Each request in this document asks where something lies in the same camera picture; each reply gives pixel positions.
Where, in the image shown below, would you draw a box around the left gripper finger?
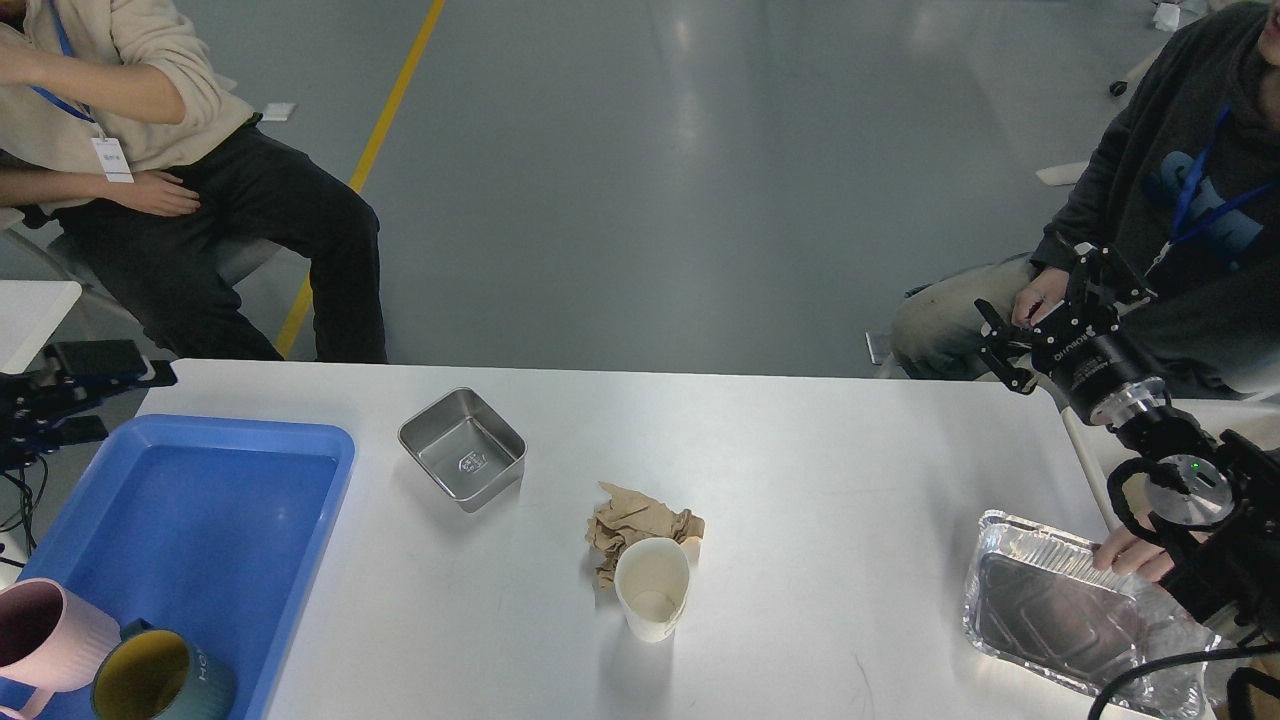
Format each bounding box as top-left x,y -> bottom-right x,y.
20,416 -> 108,454
20,340 -> 177,411

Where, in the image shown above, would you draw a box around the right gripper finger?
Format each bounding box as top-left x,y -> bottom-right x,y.
1056,233 -> 1158,322
974,299 -> 1051,395

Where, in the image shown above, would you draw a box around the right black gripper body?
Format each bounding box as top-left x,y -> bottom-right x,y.
1034,310 -> 1167,425

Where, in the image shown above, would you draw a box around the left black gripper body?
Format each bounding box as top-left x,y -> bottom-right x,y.
1,372 -> 41,471

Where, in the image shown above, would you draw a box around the aluminium foil tray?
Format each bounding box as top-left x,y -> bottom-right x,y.
963,510 -> 1222,696

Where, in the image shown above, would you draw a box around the teal green mug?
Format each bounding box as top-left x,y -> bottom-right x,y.
90,619 -> 237,719

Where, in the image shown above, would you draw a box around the square stainless steel tin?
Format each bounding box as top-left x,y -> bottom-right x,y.
398,387 -> 527,512

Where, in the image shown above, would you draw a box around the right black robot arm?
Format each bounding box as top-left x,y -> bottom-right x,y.
975,243 -> 1277,662

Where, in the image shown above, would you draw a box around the white side table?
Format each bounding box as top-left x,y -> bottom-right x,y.
1,279 -> 82,374

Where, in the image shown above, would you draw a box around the person in dark hoodie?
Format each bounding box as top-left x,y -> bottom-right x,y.
890,0 -> 1280,585

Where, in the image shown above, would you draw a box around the white office chair left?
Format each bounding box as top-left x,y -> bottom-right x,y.
1,208 -> 282,324

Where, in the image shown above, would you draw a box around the blue plastic tray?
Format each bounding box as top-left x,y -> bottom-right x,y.
19,414 -> 356,719

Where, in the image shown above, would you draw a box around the pink mug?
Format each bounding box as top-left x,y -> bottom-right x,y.
1,578 -> 122,719

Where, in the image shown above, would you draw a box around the person in beige sweater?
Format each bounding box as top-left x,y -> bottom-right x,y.
1,1 -> 387,364

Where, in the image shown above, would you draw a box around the beige waste bin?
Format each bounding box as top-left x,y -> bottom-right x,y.
1062,400 -> 1279,719

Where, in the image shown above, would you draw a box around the crumpled brown paper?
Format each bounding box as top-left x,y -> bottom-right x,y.
584,482 -> 707,591

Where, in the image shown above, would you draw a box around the white paper cup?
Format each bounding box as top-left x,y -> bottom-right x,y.
614,538 -> 692,643

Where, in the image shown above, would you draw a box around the black cables on floor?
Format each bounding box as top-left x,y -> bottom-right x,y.
0,450 -> 49,557

